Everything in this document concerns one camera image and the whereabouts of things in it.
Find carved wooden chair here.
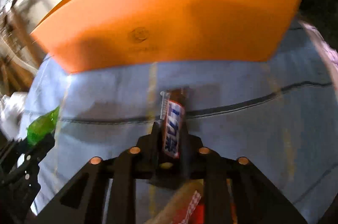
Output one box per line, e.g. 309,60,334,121
1,0,42,96

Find red checkered snack packet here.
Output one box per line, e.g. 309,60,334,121
146,179,204,223

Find light blue tablecloth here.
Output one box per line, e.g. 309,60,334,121
19,21,337,223

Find brown Snickers bar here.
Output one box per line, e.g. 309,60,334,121
160,87,188,159

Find orange cardboard box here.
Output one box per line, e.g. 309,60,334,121
32,0,301,73

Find bright green snack packet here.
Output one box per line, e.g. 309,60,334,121
27,107,60,147

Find white plastic bag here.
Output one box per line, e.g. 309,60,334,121
1,92,27,140

